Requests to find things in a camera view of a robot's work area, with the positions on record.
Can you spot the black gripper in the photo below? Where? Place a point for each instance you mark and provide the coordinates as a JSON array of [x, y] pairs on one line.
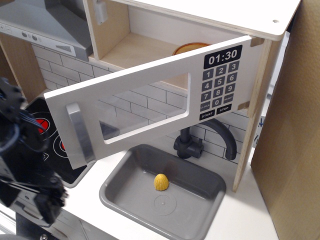
[[40, 180]]

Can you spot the white toy microwave door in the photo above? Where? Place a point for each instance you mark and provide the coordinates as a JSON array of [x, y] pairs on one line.
[[111, 113]]

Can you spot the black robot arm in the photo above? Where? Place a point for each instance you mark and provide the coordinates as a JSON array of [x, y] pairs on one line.
[[20, 141]]

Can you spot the white wooden microwave cabinet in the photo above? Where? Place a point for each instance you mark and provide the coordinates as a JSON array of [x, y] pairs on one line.
[[124, 34]]

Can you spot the orange plate inside microwave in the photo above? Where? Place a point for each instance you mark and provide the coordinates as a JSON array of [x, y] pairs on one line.
[[189, 47]]

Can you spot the black toy stovetop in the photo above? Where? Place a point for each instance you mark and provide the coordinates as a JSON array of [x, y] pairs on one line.
[[55, 155]]

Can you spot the yellow toy corn piece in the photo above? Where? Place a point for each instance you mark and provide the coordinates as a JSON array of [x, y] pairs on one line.
[[161, 182]]

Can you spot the grey plastic sink basin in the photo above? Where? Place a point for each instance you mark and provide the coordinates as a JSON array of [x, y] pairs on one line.
[[184, 211]]

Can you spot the dark grey toy faucet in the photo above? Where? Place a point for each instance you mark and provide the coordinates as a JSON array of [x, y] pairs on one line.
[[186, 147]]

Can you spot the grey range hood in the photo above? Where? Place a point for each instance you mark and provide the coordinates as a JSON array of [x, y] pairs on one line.
[[47, 23]]

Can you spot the brown cardboard panel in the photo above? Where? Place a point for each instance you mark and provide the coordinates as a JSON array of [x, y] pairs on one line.
[[286, 161]]

